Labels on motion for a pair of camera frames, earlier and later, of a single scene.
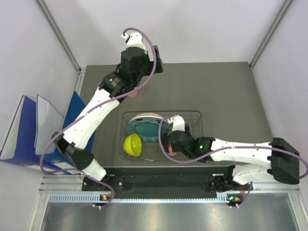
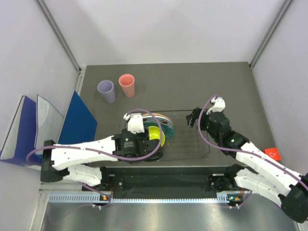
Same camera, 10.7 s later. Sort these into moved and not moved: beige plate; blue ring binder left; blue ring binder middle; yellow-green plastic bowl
Moved: yellow-green plastic bowl
Not moved: blue ring binder left; blue ring binder middle; beige plate
